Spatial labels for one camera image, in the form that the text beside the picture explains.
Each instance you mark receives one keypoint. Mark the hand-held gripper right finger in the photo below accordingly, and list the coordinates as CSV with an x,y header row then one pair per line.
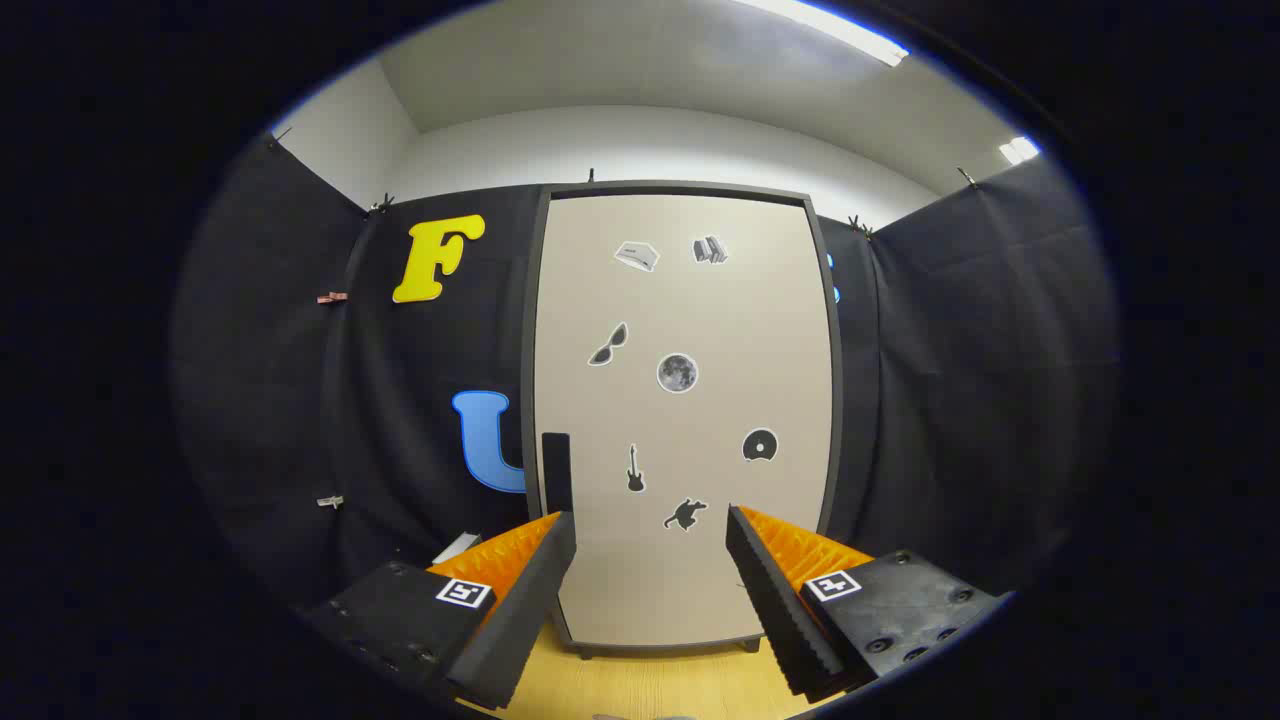
x,y
775,610

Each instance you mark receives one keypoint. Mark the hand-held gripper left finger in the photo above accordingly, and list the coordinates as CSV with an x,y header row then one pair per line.
x,y
525,610

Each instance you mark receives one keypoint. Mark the beige cabinet door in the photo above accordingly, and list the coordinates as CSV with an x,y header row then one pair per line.
x,y
740,330

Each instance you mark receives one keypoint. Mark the green book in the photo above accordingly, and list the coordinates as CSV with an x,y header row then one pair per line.
x,y
457,548

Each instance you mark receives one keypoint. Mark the grey cabinet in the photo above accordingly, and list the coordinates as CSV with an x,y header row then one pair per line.
x,y
527,400

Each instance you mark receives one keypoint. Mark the black backdrop cloth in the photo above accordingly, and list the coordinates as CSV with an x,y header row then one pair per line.
x,y
950,400

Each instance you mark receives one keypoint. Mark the small ceiling light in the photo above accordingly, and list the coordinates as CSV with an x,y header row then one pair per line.
x,y
1018,150

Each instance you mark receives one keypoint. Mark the long ceiling light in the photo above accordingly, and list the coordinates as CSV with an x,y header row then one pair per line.
x,y
840,30

